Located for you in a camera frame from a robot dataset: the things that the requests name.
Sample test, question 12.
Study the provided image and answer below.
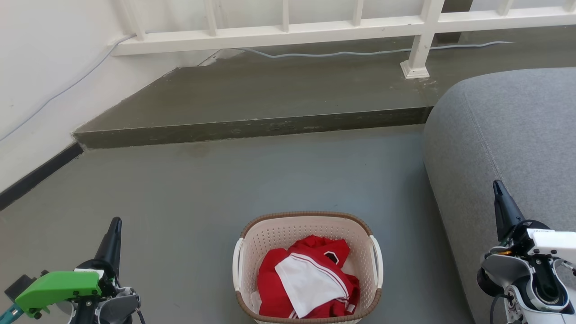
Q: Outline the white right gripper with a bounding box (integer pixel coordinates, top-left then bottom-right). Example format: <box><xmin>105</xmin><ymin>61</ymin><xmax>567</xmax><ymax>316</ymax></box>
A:
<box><xmin>492</xmin><ymin>180</ymin><xmax>576</xmax><ymax>265</ymax></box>

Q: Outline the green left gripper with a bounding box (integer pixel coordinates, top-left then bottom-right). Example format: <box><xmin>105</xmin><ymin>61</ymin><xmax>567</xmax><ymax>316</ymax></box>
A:
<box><xmin>15</xmin><ymin>217</ymin><xmax>123</xmax><ymax>318</ymax></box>

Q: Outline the cream perforated laundry basket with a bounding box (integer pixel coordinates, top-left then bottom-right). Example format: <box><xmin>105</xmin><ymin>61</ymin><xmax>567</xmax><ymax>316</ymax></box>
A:
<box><xmin>232</xmin><ymin>211</ymin><xmax>384</xmax><ymax>324</ymax></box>

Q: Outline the grey fabric sofa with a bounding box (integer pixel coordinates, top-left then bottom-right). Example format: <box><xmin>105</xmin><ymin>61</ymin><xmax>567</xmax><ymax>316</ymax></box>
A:
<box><xmin>423</xmin><ymin>67</ymin><xmax>576</xmax><ymax>324</ymax></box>

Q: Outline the black baseboard strip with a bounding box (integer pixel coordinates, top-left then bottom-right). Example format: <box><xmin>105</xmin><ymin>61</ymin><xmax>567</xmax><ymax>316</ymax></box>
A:
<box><xmin>0</xmin><ymin>143</ymin><xmax>84</xmax><ymax>211</ymax></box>

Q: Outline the red jersey garment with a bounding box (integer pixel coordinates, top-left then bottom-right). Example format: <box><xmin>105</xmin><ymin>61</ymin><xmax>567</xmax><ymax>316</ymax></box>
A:
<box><xmin>257</xmin><ymin>235</ymin><xmax>360</xmax><ymax>319</ymax></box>

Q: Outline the white garment with red trim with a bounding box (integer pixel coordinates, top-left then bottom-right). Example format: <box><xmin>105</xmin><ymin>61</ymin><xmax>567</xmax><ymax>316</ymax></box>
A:
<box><xmin>274</xmin><ymin>253</ymin><xmax>350</xmax><ymax>318</ymax></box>

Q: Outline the raised concrete step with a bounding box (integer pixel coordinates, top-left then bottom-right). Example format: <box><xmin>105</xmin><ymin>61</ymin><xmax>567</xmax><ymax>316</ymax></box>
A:
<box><xmin>73</xmin><ymin>27</ymin><xmax>576</xmax><ymax>149</ymax></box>

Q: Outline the white wooden railing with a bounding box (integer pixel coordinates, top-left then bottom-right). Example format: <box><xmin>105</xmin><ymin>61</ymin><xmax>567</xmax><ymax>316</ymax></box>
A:
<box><xmin>110</xmin><ymin>0</ymin><xmax>576</xmax><ymax>80</ymax></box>

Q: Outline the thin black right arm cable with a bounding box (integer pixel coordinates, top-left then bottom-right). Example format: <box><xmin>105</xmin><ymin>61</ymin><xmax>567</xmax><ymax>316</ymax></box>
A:
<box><xmin>489</xmin><ymin>293</ymin><xmax>508</xmax><ymax>324</ymax></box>

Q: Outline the left camera cable teal plug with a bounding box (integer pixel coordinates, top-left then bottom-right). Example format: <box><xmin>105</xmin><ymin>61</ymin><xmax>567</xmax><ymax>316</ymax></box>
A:
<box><xmin>0</xmin><ymin>303</ymin><xmax>22</xmax><ymax>323</ymax></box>

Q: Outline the thin grey floor cable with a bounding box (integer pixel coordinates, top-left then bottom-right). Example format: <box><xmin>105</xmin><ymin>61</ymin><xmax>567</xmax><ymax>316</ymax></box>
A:
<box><xmin>0</xmin><ymin>34</ymin><xmax>513</xmax><ymax>142</ymax></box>

